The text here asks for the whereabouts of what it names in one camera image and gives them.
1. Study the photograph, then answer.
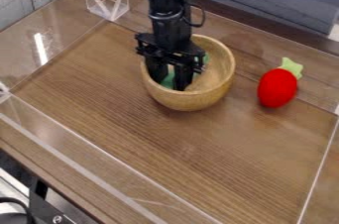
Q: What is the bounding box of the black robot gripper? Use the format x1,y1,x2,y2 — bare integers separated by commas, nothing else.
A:
135,12,206,91

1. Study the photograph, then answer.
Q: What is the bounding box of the brown wooden bowl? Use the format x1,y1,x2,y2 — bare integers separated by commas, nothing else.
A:
140,34,236,111

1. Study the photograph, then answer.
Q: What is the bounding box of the green rectangular block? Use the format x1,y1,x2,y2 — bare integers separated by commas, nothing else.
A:
160,55,210,89

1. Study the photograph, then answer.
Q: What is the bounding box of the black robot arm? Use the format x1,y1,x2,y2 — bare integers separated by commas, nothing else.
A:
135,0,206,91

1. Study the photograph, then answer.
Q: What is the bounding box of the red plush strawberry toy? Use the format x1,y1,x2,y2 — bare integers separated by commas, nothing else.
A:
256,57,303,108

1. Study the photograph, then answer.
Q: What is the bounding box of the clear acrylic corner bracket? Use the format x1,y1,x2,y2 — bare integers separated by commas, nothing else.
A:
84,0,130,22

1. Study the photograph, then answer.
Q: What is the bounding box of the clear acrylic tray wall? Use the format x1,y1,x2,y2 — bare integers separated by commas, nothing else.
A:
0,82,222,224

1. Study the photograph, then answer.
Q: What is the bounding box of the black cable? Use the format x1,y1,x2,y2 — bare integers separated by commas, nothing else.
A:
0,196,35,224

